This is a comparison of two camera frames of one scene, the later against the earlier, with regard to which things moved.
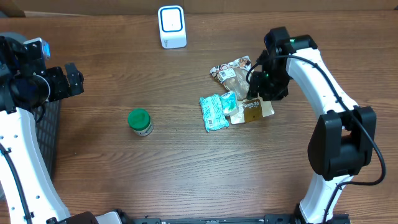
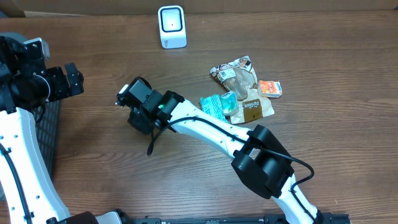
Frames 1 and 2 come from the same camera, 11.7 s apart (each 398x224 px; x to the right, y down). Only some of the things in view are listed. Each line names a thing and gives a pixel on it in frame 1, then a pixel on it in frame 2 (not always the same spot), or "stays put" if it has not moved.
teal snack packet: x=213 y=112 stays put
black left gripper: x=76 y=78 stays put
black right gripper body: x=273 y=84 to x=142 y=121
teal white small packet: x=229 y=102 stays put
